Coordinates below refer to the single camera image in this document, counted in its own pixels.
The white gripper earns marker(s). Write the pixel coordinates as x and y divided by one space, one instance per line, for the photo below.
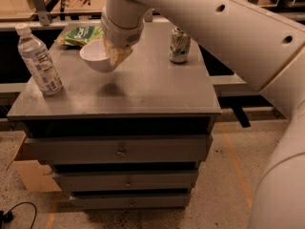
121 35

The white bowl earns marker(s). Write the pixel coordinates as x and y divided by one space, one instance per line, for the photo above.
94 55

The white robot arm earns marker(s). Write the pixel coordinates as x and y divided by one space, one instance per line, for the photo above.
267 51

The green rice chip bag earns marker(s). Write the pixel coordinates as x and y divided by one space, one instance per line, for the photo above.
80 36

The green white soda can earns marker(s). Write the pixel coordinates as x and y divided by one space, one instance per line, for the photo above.
180 46

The clear plastic water bottle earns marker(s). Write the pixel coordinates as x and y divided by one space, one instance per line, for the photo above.
37 58

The grey drawer cabinet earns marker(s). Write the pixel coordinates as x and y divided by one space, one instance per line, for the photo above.
133 138

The cardboard box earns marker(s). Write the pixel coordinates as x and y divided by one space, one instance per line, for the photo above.
37 178

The grey metal rail frame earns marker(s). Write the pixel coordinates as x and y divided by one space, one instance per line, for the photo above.
38 7

